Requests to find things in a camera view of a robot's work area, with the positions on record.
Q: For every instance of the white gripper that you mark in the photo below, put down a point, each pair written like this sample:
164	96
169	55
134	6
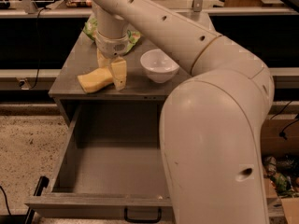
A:
111	48

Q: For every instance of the yellow sponge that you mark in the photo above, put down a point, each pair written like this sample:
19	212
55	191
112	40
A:
96	80

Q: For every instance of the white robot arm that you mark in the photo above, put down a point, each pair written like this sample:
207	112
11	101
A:
210	125

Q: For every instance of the grey drawer cabinet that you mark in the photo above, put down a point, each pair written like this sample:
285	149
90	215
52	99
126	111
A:
67	92

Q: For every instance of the open grey top drawer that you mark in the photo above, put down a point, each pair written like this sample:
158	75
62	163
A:
110	160

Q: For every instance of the green chip bag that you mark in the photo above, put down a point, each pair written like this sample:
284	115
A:
90	26

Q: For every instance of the white bowl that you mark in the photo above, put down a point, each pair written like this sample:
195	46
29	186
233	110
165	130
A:
158	66

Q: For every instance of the cardboard box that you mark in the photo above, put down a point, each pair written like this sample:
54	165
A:
280	157

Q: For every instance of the black drawer handle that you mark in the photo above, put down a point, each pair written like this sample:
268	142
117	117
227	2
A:
142	218

